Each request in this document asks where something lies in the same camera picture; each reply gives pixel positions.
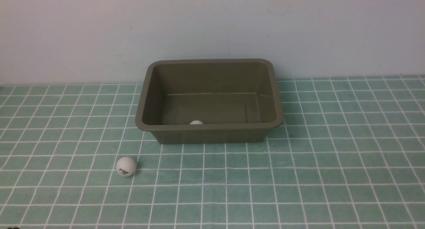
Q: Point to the white ping-pong ball with logo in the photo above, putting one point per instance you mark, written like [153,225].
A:
[126,166]

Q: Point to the olive green plastic bin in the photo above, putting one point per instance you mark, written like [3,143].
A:
[238,100]

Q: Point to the plain white ping-pong ball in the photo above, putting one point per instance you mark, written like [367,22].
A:
[196,122]

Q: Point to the green checkered tablecloth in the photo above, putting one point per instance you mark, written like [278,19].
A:
[349,155]

